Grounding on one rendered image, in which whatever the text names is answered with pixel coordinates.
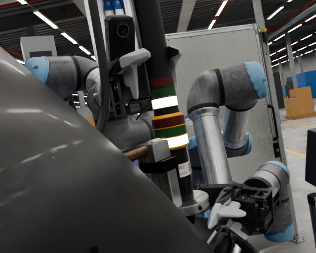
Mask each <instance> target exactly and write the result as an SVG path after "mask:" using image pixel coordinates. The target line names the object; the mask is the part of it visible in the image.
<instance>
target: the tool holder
mask: <svg viewBox="0 0 316 253"><path fill-rule="evenodd" d="M142 145H146V146H147V148H148V151H149V153H148V155H147V156H146V157H143V158H140V159H138V164H139V169H140V170H141V171H143V172H144V173H145V174H150V176H151V180H152V181H153V182H154V183H155V184H156V185H157V186H158V187H159V188H160V189H161V190H162V191H163V192H164V193H165V195H166V196H167V197H168V198H169V199H170V200H171V201H172V202H173V203H174V204H175V205H176V207H177V208H178V209H179V210H180V211H181V212H182V213H183V214H184V215H185V216H190V215H194V214H197V213H199V212H202V211H203V210H205V209H206V208H207V207H208V206H209V204H210V203H211V199H209V196H208V194H207V193H206V192H204V191H201V190H193V192H194V198H193V199H192V200H189V201H186V202H182V198H181V193H180V188H179V182H178V177H177V172H176V168H177V167H178V166H179V165H178V160H177V156H171V153H170V148H169V142H168V140H161V141H158V142H155V143H148V144H147V143H143V144H139V145H136V146H135V147H139V146H142Z"/></svg>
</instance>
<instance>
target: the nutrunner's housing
mask: <svg viewBox="0 0 316 253"><path fill-rule="evenodd" d="M170 153H171V156H177V160H178V165H179V166H178V167H177V168H176V172H177V177H178V182H179V188H180V193H181V198H182V202H186V201H189V200H192V199H193V198H194V192H193V187H192V182H191V180H192V175H191V168H190V163H189V159H188V153H187V148H186V147H184V148H181V149H177V150H171V151H170ZM186 218H187V219H188V220H189V221H190V222H191V223H192V224H193V225H194V224H195V223H196V217H195V214H194V215H190V216H186Z"/></svg>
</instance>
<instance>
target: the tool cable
mask: <svg viewBox="0 0 316 253"><path fill-rule="evenodd" d="M88 5H89V11H90V16H91V22H92V28H93V34H94V39H95V45H96V52H97V58H98V66H99V74H100V86H101V109H100V116H99V120H98V123H97V125H96V129H97V130H98V131H100V132H101V133H102V134H103V133H104V130H105V128H106V125H107V122H108V118H109V112H110V84H109V73H108V65H107V57H106V51H105V44H104V38H103V32H102V26H101V21H100V15H99V10H98V4H97V0H88Z"/></svg>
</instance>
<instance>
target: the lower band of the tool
mask: <svg viewBox="0 0 316 253"><path fill-rule="evenodd" d="M182 114H183V113H181V112H176V113H171V114H166V115H160V116H154V117H153V118H152V119H151V120H157V119H163V118H168V117H173V116H178V115H182ZM184 124H185V123H184ZM184 124H180V125H184ZM180 125H176V126H171V127H167V128H173V127H177V126H180ZM167 128H161V129H167ZM161 129H153V130H161ZM186 134H187V133H185V134H183V135H186ZM183 135H179V136H183ZM179 136H174V137H169V138H175V137H179ZM169 138H163V139H169ZM163 139H162V140H163ZM188 144H189V143H187V144H184V145H181V146H176V147H171V148H170V151H171V150H177V149H181V148H184V147H186V146H187V145H188Z"/></svg>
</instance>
